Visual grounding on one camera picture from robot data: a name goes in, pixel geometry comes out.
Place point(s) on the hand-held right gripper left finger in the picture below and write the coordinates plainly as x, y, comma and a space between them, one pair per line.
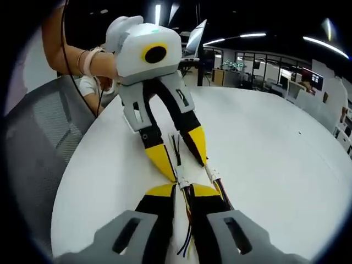
143, 220

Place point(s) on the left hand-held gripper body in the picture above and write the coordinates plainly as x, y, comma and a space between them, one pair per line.
132, 63

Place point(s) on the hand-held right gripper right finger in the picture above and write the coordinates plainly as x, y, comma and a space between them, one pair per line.
211, 217

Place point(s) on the person's left hand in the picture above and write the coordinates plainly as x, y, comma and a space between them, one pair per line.
105, 66

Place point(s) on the pink wristband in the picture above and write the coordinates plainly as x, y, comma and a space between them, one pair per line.
89, 61

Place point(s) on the black laptop stand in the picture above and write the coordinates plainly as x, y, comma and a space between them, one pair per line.
201, 72

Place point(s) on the brown cabinet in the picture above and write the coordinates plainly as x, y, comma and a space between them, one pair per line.
219, 76

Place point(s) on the ceiling light strip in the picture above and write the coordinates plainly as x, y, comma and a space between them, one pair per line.
325, 46
233, 38
158, 15

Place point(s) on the silver laptop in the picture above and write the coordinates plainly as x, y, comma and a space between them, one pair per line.
195, 38

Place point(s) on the white office chair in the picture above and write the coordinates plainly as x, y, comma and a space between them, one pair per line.
295, 90

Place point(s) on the grey mesh chair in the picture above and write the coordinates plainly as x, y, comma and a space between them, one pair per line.
35, 132

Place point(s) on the wall monitor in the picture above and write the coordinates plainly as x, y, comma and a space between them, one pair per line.
317, 80

